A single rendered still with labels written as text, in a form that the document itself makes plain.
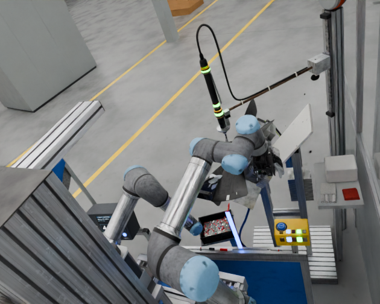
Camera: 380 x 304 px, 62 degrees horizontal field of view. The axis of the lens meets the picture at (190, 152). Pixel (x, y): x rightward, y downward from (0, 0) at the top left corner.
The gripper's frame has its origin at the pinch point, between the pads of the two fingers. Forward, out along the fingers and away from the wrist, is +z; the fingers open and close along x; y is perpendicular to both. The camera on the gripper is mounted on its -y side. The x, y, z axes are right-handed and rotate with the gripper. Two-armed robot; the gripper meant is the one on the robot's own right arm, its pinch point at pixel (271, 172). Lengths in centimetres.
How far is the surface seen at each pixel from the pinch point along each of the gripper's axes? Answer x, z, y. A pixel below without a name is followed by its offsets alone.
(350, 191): 29, 71, -27
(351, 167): 32, 64, -40
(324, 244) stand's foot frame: 6, 151, -27
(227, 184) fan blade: -31.4, 32.1, -17.1
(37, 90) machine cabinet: -533, 154, -382
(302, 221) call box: 5.2, 42.5, 2.6
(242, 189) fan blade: -22.4, 31.6, -12.8
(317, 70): 23, 12, -69
